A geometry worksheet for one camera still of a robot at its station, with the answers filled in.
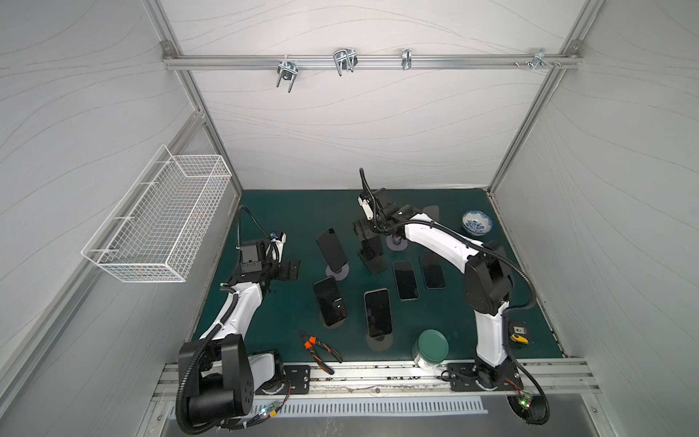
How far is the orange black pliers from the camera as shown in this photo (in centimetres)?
78

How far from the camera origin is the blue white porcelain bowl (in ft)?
3.49

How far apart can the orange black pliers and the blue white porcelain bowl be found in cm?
67
